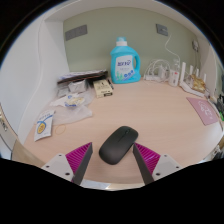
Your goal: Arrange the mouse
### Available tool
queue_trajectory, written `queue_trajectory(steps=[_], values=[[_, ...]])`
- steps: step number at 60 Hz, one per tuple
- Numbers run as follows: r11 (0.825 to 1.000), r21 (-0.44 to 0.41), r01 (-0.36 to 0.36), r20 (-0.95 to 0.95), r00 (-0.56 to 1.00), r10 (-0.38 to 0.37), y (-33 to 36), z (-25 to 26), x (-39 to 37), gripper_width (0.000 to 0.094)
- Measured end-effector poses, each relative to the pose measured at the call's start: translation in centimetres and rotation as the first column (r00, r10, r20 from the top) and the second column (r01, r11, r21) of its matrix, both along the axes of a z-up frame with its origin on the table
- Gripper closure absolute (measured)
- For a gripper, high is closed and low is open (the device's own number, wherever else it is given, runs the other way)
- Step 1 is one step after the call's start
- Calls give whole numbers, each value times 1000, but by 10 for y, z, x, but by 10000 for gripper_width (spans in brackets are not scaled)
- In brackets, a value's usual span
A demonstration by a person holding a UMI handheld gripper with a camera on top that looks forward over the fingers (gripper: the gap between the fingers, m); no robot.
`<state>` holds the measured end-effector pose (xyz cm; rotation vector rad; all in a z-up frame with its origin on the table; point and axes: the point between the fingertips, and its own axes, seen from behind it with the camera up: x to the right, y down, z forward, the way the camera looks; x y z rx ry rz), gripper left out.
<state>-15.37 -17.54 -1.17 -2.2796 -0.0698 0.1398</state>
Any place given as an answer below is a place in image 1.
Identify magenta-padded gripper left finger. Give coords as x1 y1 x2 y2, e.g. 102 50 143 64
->
41 142 94 186

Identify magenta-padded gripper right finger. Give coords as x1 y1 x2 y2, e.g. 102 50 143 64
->
132 142 184 186

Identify black computer mouse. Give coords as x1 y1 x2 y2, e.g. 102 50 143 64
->
98 125 139 166

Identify pink mouse pad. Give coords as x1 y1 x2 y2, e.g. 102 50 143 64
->
185 96 220 127

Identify tan rubber band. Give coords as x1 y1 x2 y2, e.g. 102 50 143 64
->
54 123 68 136

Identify white blue yellow sachet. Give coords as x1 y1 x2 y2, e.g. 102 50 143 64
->
33 109 56 142

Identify clear plastic bag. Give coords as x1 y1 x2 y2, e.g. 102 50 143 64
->
49 89 96 126

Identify white router with antennas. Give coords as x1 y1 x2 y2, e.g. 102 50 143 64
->
179 61 210 98

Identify silver foil packets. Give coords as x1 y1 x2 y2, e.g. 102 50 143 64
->
56 79 88 98

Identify white power strip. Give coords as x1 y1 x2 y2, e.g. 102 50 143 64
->
143 64 171 82

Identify small pale yellow box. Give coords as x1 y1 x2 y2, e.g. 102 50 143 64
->
92 78 114 99

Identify blue detergent bottle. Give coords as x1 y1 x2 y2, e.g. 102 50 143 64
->
110 36 142 85

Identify white wall socket cable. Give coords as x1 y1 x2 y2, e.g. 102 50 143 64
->
163 33 181 63

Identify white wall charger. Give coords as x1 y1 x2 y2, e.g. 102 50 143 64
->
191 39 200 53

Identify blank grey wall plate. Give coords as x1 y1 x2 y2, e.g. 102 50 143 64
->
64 24 88 42

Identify grey wall socket plate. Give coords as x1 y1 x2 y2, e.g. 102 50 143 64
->
155 23 169 37

